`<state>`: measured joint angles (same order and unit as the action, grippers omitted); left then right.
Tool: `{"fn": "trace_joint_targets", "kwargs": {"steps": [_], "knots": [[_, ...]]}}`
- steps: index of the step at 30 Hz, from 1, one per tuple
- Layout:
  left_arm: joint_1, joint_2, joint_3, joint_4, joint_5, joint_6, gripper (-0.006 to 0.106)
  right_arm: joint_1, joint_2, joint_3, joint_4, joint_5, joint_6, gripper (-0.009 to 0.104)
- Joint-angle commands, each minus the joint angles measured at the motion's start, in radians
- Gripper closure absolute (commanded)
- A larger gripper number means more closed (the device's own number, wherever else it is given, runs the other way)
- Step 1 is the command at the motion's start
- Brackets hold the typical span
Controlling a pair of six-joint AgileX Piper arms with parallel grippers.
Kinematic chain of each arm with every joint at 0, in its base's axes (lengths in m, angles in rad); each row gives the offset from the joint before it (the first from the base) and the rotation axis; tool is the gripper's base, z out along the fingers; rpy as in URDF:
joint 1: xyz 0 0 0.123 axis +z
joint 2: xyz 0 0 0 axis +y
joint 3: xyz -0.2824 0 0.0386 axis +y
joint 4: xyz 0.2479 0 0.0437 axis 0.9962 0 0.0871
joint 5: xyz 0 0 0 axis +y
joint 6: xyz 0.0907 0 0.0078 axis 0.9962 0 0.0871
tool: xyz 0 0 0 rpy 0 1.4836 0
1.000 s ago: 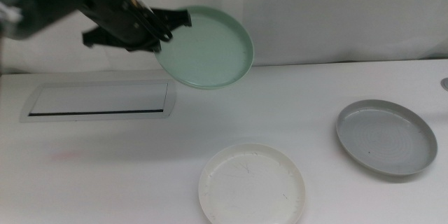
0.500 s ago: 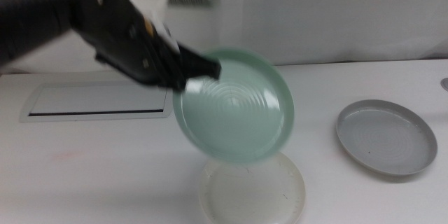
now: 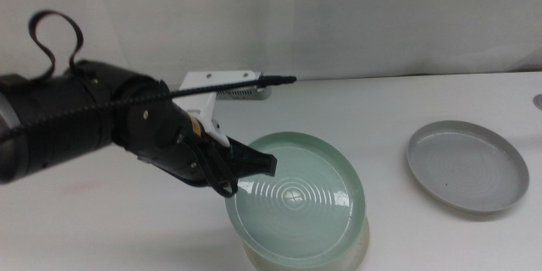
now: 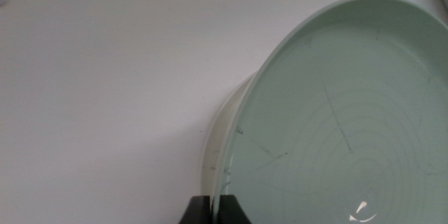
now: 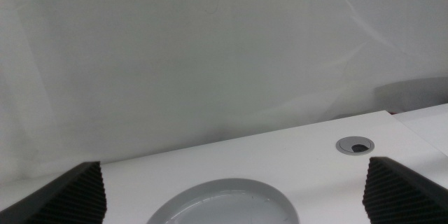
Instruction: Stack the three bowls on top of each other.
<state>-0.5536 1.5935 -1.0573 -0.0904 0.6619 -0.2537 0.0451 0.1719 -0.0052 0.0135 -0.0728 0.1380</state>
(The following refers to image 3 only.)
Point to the green plate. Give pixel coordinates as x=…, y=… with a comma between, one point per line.
x=296, y=211

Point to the grey plate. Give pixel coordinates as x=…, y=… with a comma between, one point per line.
x=466, y=169

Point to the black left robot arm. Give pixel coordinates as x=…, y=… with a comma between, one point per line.
x=55, y=127

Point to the white backdrop curtain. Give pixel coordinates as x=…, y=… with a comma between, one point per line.
x=339, y=17

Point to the white left camera bracket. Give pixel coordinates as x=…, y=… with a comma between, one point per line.
x=199, y=80

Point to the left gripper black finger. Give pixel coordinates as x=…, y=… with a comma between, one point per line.
x=258, y=163

